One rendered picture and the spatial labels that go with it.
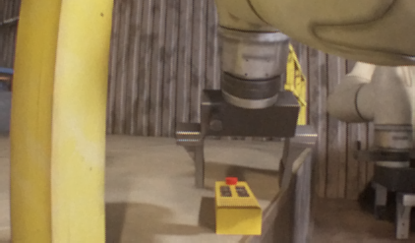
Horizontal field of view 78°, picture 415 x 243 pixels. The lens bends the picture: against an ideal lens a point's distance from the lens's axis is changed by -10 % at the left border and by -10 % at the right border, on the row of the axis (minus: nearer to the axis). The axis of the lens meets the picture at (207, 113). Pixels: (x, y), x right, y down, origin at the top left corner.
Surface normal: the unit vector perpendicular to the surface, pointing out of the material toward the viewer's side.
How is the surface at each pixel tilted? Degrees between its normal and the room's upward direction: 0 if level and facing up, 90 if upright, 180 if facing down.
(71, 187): 90
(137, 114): 90
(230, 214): 90
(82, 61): 90
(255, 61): 120
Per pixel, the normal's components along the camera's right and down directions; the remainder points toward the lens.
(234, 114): -0.02, 0.46
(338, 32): -0.69, 0.72
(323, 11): -0.83, 0.53
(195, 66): -0.39, -0.05
